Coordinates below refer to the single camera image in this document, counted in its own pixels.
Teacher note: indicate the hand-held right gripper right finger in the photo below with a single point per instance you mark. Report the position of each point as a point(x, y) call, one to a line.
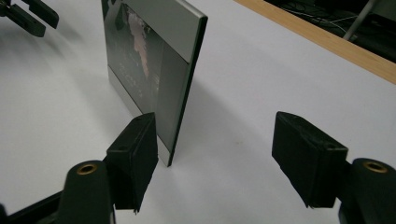
point(308, 161)

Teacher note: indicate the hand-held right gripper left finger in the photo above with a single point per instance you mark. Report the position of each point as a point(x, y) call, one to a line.
point(134, 165)

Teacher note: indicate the black square sheet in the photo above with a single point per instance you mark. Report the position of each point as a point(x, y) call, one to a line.
point(168, 31)

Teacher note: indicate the white table sheet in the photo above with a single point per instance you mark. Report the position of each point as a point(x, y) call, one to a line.
point(249, 93)

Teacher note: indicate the grey metal stand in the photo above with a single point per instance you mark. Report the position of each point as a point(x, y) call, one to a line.
point(358, 20)

